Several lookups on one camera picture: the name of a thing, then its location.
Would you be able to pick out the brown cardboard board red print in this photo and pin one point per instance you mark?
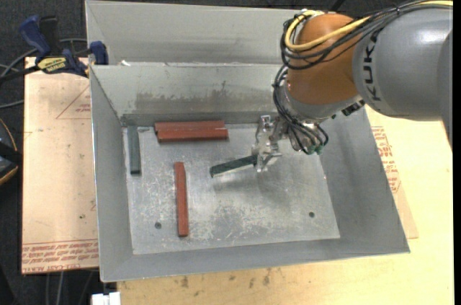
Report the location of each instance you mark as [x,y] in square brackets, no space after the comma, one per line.
[57,159]

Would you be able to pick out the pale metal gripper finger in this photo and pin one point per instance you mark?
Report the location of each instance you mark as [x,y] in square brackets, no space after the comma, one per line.
[255,152]
[266,162]

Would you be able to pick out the red-brown flat block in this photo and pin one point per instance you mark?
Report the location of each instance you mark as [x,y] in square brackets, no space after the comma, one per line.
[189,125]
[194,136]
[181,199]

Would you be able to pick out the grey metal bin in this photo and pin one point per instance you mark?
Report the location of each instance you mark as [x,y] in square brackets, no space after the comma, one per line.
[230,217]

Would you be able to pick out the dark green block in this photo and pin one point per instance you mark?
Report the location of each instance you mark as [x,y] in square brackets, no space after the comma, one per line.
[230,166]
[134,152]

